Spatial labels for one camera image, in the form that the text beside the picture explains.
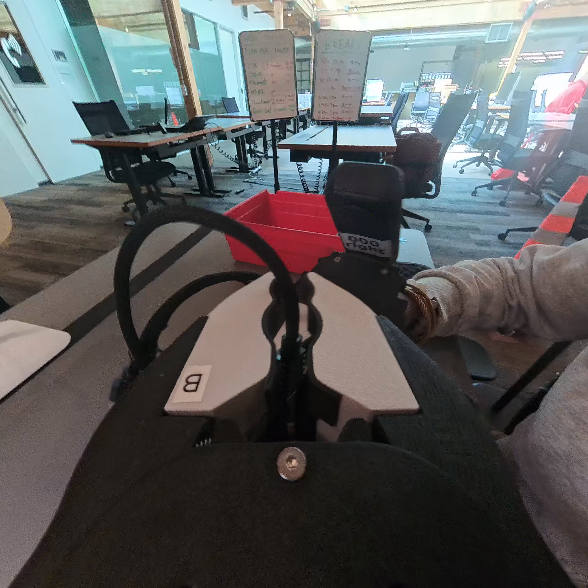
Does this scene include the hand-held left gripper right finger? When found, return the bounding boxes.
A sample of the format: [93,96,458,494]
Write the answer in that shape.
[299,272,420,442]

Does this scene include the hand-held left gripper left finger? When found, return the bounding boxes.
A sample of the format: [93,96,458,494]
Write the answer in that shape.
[164,273,288,442]

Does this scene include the red plastic bin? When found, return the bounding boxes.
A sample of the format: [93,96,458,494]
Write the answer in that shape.
[224,190,346,275]

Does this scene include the black braided hdmi cable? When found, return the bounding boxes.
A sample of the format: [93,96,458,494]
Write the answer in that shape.
[112,205,309,442]

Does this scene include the wooden office desk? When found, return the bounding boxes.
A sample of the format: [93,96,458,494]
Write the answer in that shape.
[278,124,397,191]
[71,117,265,217]

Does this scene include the brown leather bag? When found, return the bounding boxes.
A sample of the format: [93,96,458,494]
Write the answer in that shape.
[394,127,443,196]

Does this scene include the black mesh chair armrest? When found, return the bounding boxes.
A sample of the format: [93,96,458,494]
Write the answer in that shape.
[457,335,498,381]

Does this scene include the black office chair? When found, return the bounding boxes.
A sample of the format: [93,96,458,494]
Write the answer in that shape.
[393,92,478,232]
[73,100,193,226]

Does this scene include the handwritten whiteboard on stand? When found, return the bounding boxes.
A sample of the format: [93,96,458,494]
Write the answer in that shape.
[311,29,373,177]
[238,29,299,194]

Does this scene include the row of black office chairs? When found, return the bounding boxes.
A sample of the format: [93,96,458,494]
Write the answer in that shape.
[404,71,588,239]

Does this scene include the black laptop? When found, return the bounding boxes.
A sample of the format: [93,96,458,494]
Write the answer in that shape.
[165,115,217,134]

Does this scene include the white stand with clear rod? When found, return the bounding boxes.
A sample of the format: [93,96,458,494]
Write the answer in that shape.
[0,320,72,400]

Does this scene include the orange safety vest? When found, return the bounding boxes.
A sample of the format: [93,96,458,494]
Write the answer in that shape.
[514,175,588,260]

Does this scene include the red cloth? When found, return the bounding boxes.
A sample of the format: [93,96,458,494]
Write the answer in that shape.
[544,78,588,115]

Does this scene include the white door with window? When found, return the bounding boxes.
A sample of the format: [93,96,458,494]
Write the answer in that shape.
[0,0,51,184]

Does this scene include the gold bangle bracelets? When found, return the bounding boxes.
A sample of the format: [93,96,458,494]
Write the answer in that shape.
[404,281,441,343]

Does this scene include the wooden support post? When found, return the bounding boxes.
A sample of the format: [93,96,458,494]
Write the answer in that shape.
[161,0,203,118]

